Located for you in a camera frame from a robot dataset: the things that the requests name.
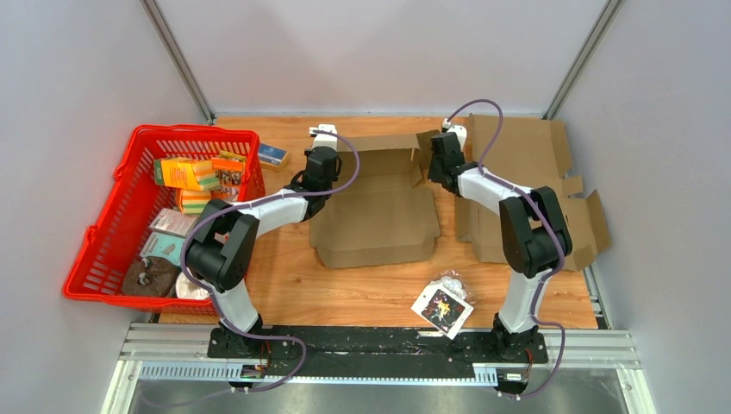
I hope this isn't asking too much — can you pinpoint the white tape roll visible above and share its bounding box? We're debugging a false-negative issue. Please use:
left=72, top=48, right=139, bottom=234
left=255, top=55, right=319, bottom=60
left=174, top=273, right=209, bottom=301

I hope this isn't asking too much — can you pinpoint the plastic bag with printed card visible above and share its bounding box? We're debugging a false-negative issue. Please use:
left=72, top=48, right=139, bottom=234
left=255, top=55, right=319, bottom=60
left=411, top=269, right=474, bottom=340

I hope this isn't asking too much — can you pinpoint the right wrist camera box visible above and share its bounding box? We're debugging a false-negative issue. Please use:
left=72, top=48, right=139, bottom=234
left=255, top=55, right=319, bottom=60
left=441, top=118, right=467, bottom=149

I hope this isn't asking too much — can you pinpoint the pink packaged item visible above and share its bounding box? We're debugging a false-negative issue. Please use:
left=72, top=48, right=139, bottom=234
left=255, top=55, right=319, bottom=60
left=148, top=208, right=197, bottom=238

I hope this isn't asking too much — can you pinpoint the red plastic shopping basket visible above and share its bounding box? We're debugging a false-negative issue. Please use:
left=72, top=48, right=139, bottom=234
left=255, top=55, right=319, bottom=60
left=62, top=125, right=266, bottom=316

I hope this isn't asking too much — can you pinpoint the teal packaged item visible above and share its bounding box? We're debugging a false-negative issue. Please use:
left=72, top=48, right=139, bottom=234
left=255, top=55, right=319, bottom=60
left=140, top=232, right=184, bottom=267

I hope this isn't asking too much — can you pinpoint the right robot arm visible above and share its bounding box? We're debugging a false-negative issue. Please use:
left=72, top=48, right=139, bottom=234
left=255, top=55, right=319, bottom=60
left=428, top=132, right=572, bottom=361

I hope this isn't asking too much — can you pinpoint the orange sponge pack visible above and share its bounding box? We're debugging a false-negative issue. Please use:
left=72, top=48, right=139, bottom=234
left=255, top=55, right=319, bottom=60
left=153, top=157, right=221, bottom=191

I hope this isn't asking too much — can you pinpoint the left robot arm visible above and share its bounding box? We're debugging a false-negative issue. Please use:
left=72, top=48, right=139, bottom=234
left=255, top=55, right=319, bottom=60
left=179, top=146, right=342, bottom=358

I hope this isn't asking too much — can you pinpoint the flat cardboard box stack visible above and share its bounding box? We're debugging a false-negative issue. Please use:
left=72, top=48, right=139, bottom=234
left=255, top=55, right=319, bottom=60
left=454, top=112, right=612, bottom=273

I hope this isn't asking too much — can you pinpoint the orange snack packet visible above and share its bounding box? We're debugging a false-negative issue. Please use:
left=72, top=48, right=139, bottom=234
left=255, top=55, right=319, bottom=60
left=210, top=151, right=247, bottom=198

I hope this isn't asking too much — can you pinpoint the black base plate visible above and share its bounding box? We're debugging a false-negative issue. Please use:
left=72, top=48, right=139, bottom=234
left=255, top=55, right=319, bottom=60
left=206, top=324, right=549, bottom=380

